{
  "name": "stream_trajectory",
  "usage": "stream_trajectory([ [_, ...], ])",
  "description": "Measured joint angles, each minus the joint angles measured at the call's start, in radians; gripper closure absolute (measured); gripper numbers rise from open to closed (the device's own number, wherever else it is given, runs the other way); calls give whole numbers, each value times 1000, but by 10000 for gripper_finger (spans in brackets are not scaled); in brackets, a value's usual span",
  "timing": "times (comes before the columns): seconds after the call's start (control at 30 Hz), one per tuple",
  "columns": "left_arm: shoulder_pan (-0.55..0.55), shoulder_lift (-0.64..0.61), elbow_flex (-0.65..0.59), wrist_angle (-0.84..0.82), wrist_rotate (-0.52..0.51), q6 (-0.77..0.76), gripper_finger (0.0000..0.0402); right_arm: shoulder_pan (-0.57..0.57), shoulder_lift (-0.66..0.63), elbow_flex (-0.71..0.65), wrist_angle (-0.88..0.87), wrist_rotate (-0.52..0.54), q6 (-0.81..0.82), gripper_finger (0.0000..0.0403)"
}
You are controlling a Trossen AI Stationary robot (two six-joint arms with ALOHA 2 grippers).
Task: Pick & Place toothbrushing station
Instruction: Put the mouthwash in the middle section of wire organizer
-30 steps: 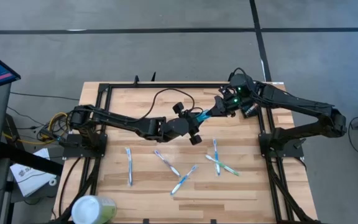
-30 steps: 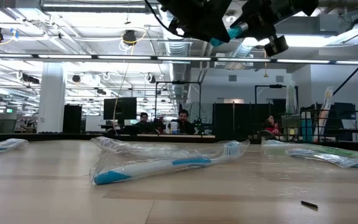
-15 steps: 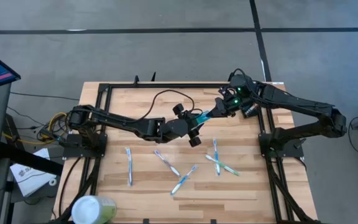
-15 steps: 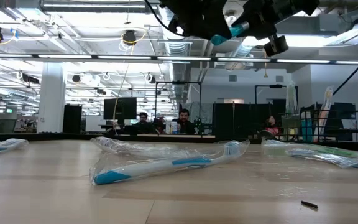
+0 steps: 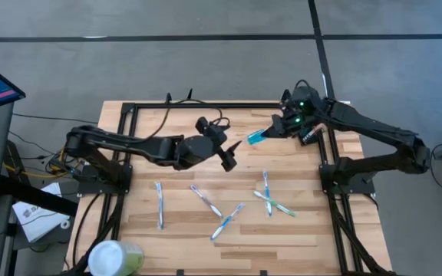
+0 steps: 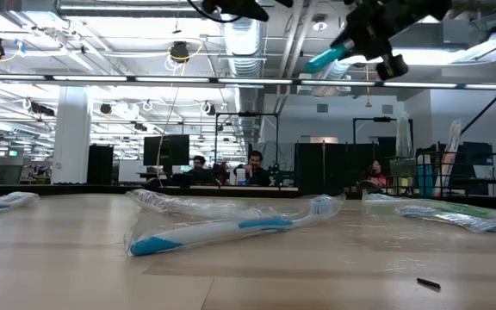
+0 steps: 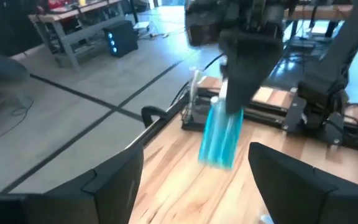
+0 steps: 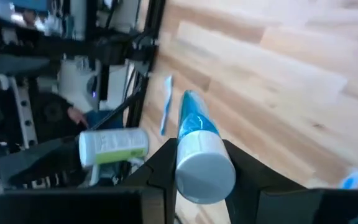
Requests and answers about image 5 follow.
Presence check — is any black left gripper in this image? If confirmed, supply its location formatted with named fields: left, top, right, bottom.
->
left=173, top=133, right=243, bottom=173

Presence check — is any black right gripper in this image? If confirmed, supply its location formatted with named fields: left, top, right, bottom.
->
left=262, top=85, right=325, bottom=140

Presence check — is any teal bottle white cap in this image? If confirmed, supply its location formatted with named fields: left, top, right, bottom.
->
left=246, top=129, right=268, bottom=146

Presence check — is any blue white toothbrush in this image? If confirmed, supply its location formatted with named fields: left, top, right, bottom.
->
left=262, top=170, right=273, bottom=218
left=209, top=202, right=245, bottom=242
left=154, top=181, right=166, bottom=231

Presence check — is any green white wrapped toothbrush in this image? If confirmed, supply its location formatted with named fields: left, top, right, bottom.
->
left=252, top=189, right=296, bottom=218

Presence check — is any white green wipes canister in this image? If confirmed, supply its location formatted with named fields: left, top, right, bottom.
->
left=87, top=240, right=145, bottom=276

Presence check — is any black cart leg beam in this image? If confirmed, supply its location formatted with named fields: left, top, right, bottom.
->
left=0, top=174, right=79, bottom=218

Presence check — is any white paper box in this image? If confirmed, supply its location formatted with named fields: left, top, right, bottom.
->
left=12, top=182, right=71, bottom=244

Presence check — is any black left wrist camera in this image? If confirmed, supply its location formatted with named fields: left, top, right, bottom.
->
left=194, top=116, right=230, bottom=142

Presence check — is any black aluminium table frame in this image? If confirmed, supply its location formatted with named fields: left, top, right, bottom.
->
left=67, top=100, right=394, bottom=276

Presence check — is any black power cable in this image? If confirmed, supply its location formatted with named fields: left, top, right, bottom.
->
left=71, top=192, right=103, bottom=269

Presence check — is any thin black floor cable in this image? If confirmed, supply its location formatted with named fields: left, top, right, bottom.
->
left=12, top=112, right=100, bottom=126

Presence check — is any yellow cable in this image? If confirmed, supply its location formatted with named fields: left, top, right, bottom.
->
left=2, top=147, right=77, bottom=180

